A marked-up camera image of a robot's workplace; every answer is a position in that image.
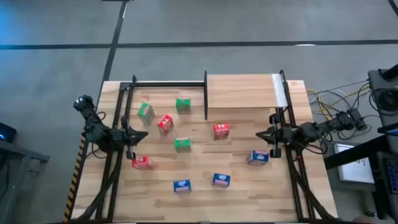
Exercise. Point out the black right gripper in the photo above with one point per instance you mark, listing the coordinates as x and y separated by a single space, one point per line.
284 135

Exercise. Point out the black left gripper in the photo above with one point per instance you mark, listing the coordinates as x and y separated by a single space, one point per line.
124 138

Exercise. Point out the blue Frosted Flakes cereal box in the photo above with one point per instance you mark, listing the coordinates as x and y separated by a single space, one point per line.
182 186
258 157
221 180

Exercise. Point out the green Apple Jacks cereal box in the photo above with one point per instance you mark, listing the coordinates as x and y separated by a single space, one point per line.
146 112
183 105
182 144

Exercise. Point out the red Froot Loops cereal box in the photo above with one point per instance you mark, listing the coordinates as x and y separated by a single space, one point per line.
165 123
142 162
221 130

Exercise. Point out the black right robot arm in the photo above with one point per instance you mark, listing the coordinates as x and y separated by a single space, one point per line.
308 130

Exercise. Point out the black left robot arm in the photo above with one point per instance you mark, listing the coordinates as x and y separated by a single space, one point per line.
93 129

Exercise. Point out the wooden shelf with black brackets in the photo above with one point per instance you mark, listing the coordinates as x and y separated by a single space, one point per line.
239 90

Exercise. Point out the white plastic strip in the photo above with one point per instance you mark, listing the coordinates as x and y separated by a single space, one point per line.
279 90

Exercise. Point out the black desk beam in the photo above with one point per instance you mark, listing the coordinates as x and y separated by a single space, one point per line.
357 152

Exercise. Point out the black power adapter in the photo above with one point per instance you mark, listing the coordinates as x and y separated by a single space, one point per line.
357 119

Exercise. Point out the white board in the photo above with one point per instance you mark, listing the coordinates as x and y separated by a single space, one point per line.
354 169

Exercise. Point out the dark grey side desk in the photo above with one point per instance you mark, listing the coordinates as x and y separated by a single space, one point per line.
18 155

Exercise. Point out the black keyboard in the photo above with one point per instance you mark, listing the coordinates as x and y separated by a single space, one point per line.
392 175

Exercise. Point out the black device with blue light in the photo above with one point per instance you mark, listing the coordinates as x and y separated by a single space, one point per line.
6 132

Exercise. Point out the black aluminium table frame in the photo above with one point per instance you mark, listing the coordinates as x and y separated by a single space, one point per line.
168 84

